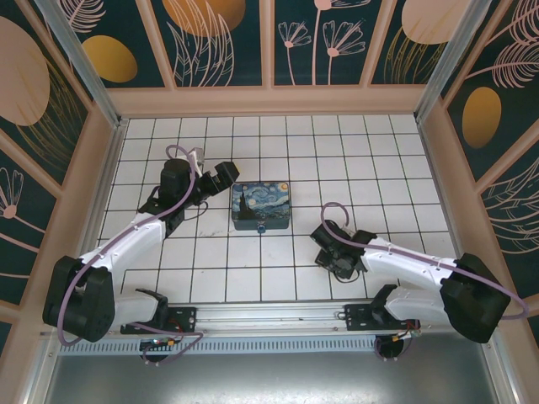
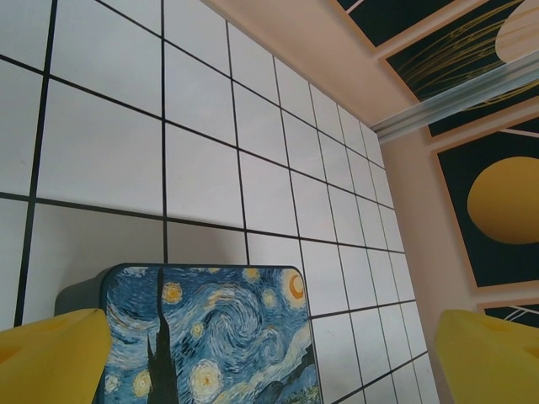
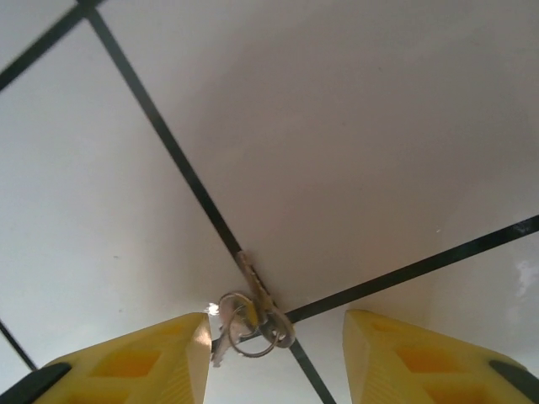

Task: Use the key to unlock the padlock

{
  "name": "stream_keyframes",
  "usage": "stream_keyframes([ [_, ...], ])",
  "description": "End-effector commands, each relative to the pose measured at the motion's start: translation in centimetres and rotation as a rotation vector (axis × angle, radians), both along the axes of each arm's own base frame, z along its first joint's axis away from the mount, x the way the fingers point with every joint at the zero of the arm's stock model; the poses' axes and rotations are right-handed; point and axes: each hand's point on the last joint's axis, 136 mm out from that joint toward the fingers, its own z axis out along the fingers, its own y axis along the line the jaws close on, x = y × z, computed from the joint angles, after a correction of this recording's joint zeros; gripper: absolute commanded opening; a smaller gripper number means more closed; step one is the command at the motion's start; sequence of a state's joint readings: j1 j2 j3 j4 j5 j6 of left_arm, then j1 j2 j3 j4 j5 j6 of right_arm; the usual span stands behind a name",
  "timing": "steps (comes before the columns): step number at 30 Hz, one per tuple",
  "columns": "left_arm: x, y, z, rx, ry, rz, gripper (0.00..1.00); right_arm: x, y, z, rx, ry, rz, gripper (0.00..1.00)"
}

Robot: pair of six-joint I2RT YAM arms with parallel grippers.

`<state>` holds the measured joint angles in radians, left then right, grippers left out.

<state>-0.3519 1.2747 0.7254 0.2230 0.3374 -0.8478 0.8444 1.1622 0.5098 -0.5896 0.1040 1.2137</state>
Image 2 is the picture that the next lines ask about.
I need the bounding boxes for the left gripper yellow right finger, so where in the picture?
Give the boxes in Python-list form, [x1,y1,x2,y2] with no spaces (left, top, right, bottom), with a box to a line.
[435,309,539,404]

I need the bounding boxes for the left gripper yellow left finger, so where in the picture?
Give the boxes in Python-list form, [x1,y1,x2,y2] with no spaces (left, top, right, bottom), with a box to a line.
[0,308,113,404]

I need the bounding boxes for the starry night print box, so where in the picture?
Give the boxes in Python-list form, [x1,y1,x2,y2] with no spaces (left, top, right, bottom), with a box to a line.
[54,263,323,404]

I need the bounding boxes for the panel pink leaf outlines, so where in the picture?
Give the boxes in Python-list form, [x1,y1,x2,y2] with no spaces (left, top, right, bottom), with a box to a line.
[478,300,539,333]

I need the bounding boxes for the panel yellow oval leaf branch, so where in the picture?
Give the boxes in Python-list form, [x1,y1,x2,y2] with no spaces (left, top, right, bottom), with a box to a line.
[429,121,539,291]

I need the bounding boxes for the panel cream oval yellow lines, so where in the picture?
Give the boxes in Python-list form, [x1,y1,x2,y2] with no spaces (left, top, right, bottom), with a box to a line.
[381,0,539,113]

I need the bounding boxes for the aluminium frame post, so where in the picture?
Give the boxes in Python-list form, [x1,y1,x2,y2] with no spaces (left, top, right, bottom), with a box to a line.
[371,56,539,146]

